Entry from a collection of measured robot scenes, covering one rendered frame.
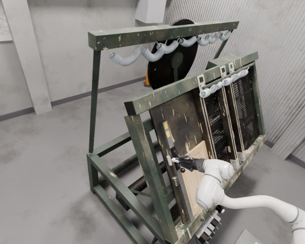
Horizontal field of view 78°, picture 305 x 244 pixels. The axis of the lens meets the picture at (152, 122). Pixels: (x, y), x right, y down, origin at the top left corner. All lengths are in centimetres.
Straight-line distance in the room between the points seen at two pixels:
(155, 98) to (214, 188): 67
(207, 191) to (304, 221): 54
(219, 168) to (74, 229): 209
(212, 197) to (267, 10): 364
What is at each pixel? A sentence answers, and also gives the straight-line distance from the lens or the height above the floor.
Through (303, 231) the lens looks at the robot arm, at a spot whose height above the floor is 165.
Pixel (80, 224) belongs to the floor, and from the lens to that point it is 282.
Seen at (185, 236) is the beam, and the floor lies 87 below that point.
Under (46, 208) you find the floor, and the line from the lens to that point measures 302.
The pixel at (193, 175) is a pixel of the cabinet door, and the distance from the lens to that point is 184.
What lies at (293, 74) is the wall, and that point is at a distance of 421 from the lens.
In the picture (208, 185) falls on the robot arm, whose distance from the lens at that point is 112.
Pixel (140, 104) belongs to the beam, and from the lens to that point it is 123.
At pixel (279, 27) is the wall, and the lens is 421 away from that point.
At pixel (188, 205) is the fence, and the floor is 104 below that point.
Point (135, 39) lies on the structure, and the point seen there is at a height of 214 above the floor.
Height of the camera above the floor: 258
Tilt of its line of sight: 39 degrees down
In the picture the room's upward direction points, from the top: 11 degrees clockwise
